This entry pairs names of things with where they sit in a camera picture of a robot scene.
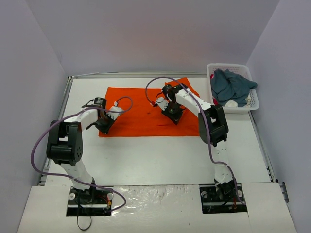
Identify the purple cable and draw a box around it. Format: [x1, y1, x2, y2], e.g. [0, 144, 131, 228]
[145, 77, 245, 204]
[31, 96, 134, 212]

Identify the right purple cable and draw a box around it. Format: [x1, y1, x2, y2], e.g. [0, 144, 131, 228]
[145, 77, 245, 204]

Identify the orange t shirt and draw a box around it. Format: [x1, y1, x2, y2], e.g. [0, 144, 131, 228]
[99, 87, 199, 137]

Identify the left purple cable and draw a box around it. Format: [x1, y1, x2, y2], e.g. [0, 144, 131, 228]
[31, 96, 134, 212]

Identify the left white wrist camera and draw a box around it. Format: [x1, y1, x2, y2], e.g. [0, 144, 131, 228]
[106, 106, 123, 121]

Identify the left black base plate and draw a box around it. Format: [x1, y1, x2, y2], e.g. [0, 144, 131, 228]
[66, 187, 112, 217]

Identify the white plastic basket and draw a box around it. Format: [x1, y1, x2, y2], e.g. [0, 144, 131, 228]
[207, 63, 259, 114]

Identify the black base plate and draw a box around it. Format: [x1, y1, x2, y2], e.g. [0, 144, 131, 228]
[66, 187, 112, 217]
[199, 181, 247, 214]

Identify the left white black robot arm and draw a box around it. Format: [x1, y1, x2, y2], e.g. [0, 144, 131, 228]
[47, 97, 123, 204]

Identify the thin black cable loop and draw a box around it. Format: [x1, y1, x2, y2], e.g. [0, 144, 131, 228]
[77, 213, 93, 231]

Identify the white cloth in basket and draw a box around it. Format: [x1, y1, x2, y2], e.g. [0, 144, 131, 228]
[224, 100, 238, 108]

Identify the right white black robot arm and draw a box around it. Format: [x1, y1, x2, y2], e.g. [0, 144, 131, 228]
[156, 84, 239, 200]

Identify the teal t shirt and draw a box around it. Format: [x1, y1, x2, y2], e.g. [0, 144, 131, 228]
[210, 69, 258, 107]

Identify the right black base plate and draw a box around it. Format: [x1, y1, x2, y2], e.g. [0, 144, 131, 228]
[199, 181, 247, 214]

